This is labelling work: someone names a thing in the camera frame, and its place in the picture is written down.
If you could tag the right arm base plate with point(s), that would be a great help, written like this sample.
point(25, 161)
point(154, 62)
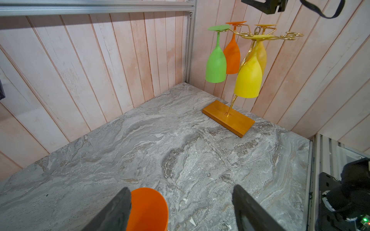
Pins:
point(338, 202)

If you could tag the orange wooden rack base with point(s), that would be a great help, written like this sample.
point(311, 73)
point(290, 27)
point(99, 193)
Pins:
point(233, 120)

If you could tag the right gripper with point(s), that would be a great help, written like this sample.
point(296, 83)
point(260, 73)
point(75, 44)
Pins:
point(269, 6)

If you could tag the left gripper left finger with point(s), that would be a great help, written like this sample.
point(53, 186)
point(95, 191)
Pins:
point(115, 215)

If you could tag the orange wine glass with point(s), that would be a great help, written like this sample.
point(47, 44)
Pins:
point(233, 56)
point(149, 211)

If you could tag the back green wine glass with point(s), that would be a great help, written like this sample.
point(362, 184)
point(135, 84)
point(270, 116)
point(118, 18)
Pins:
point(216, 65)

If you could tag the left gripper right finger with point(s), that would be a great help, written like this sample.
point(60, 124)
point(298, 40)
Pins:
point(250, 216)

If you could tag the yellow wine glass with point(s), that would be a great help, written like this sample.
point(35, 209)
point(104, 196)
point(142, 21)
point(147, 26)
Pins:
point(263, 32)
point(249, 79)

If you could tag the aluminium mounting rail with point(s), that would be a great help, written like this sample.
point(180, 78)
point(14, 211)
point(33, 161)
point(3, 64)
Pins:
point(338, 185)

